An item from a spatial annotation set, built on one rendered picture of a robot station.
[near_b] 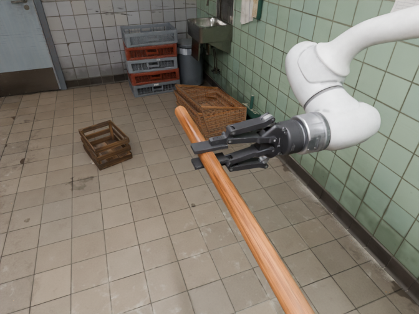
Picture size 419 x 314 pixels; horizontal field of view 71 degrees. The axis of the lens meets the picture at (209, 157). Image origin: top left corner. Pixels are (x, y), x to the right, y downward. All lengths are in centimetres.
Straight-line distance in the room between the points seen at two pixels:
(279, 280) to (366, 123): 45
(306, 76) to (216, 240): 141
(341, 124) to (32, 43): 390
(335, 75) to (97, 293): 159
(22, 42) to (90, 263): 297
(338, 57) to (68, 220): 198
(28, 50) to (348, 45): 389
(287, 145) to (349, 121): 15
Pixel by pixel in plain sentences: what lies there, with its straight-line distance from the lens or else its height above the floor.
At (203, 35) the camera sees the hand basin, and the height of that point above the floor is 81.
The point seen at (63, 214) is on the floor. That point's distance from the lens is 235.
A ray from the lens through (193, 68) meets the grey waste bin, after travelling 393.
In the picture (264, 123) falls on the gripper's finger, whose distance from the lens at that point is 60.
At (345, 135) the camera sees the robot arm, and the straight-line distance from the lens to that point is 70.
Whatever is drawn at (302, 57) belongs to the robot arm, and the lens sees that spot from 77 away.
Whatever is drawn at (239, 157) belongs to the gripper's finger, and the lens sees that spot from 62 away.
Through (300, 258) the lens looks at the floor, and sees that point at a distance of 196.
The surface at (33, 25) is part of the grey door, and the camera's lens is 420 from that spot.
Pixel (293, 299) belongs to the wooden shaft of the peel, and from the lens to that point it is 39.
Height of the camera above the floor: 154
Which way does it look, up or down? 36 degrees down
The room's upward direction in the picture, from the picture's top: straight up
